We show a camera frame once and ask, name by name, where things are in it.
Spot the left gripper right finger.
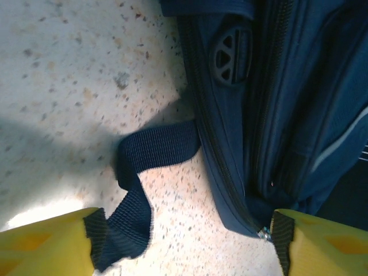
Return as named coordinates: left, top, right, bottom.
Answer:
left=270, top=209, right=368, bottom=276

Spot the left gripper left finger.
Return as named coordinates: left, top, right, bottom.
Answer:
left=0, top=207, right=109, bottom=276

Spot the navy blue backpack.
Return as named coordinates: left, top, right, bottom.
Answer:
left=116, top=0, right=368, bottom=274

